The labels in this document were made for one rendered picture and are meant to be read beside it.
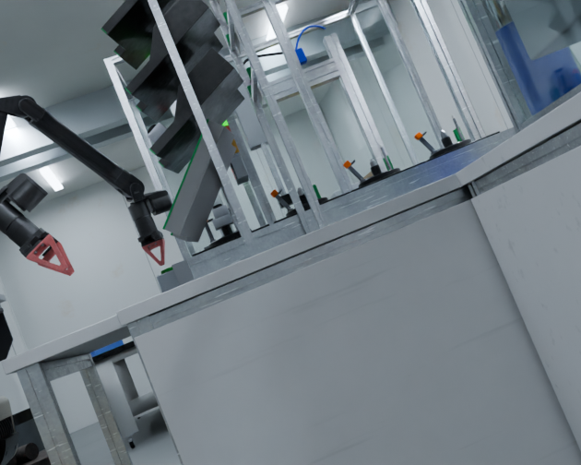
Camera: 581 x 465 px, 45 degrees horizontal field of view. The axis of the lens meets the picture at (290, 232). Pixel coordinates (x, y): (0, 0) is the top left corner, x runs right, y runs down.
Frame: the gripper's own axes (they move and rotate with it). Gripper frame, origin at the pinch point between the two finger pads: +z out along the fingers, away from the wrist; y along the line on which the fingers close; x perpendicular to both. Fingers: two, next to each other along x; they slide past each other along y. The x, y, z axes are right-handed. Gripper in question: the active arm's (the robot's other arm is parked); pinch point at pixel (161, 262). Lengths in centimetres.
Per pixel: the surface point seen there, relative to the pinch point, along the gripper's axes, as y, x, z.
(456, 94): 61, -129, -21
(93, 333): -69, 10, 14
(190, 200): -50, -18, -6
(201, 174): -51, -22, -11
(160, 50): -50, -25, -42
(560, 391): -81, -69, 61
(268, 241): -17.6, -32.1, 8.1
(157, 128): -46, -17, -26
